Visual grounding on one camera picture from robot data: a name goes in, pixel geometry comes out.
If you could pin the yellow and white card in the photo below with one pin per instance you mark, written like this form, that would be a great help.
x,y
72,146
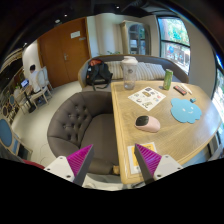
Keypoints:
x,y
134,166

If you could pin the grey tufted armchair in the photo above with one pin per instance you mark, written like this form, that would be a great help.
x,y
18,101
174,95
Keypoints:
x,y
83,119

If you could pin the black backpack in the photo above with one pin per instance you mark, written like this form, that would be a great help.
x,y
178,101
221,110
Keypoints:
x,y
98,75

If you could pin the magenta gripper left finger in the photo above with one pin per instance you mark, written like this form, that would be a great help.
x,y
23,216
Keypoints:
x,y
73,167

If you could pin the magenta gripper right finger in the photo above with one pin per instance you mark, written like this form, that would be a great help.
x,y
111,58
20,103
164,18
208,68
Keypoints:
x,y
154,166

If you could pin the white chair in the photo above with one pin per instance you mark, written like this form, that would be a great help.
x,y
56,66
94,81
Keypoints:
x,y
43,88

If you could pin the striped cushion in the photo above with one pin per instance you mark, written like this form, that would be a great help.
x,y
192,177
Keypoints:
x,y
145,71

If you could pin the white pen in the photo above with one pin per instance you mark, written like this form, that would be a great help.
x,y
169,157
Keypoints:
x,y
186,88

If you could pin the laptop on desk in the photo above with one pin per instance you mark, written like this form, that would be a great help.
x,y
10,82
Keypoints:
x,y
25,83

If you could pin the green drink can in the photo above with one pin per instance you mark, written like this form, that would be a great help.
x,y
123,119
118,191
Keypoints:
x,y
167,79

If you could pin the blue cloud mouse pad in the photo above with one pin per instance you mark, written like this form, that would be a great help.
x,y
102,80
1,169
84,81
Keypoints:
x,y
185,111

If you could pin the glass door cabinet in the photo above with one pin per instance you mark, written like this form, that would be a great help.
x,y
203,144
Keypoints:
x,y
135,38

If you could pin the small blue eraser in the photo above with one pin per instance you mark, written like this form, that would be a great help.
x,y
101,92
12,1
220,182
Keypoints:
x,y
193,100

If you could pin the window with black frame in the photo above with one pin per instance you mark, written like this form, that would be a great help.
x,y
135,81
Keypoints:
x,y
175,44

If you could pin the seated person in white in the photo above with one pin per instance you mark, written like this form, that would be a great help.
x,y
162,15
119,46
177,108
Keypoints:
x,y
32,79

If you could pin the wooden door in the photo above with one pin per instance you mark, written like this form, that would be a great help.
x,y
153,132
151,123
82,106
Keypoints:
x,y
63,50

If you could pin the pink computer mouse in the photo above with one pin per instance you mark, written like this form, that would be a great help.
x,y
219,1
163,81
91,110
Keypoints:
x,y
147,123

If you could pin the black and red remote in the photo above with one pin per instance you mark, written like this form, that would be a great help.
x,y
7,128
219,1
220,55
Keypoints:
x,y
180,90

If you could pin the clear plastic shaker bottle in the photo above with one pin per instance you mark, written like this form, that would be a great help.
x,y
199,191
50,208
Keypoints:
x,y
129,68

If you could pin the grey sofa bench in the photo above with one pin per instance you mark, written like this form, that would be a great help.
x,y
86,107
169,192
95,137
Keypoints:
x,y
178,74

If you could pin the white sticker sheet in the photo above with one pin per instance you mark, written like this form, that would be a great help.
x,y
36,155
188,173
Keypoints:
x,y
147,98

